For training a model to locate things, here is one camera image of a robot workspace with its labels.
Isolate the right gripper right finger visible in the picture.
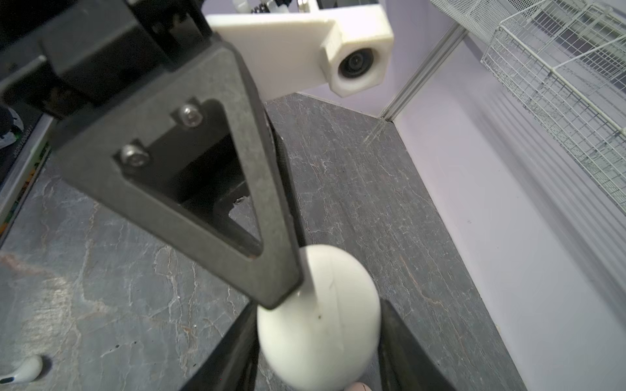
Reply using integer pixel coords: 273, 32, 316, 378
378, 299, 455, 391

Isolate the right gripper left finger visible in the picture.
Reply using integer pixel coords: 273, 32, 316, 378
181, 302, 259, 391

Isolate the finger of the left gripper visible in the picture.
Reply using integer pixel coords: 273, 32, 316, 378
266, 115, 307, 247
52, 41, 303, 309

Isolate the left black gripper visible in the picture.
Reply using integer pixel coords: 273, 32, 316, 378
0, 0, 246, 206

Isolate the white earbud charging case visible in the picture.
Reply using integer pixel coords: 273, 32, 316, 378
257, 244, 381, 390

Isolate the pink earbud charging case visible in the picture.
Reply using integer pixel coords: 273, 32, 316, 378
344, 381, 372, 391

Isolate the white earbud lower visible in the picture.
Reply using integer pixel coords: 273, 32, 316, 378
1, 355, 43, 384

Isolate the white mesh box basket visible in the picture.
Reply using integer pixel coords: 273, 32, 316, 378
431, 0, 559, 43

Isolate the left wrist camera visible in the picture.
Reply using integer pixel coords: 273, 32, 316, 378
206, 4, 395, 101

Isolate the white wire shelf basket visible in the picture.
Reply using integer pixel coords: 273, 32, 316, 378
481, 1, 625, 210

